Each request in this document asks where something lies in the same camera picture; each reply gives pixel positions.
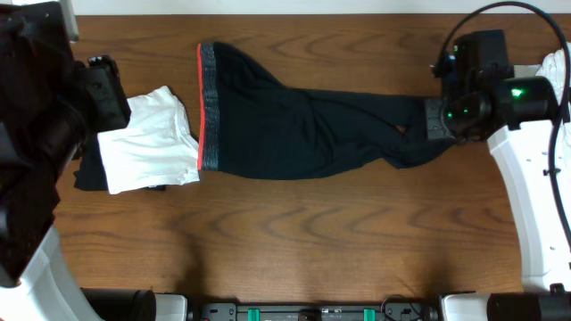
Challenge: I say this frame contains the black leggings with red waistband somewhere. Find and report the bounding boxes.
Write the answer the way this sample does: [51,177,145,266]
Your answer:
[197,42,451,180]

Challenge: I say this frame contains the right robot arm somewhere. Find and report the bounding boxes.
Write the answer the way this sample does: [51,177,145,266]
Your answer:
[425,30,570,320]

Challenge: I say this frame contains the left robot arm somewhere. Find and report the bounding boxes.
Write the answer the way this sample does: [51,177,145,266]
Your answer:
[1,1,194,321]

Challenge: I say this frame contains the folded white garment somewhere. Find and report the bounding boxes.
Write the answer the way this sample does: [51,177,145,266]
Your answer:
[97,86,200,194]

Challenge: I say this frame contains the folded black garment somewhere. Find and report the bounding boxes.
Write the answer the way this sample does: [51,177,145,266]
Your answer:
[74,132,166,194]

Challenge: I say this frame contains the grey cloth piece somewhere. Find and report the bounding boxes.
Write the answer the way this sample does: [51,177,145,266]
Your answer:
[514,64,541,78]

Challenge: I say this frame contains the crumpled white shirt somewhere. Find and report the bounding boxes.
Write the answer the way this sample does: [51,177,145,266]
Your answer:
[536,49,570,159]

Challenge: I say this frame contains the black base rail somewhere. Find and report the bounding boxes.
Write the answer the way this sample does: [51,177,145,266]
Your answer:
[193,295,441,321]

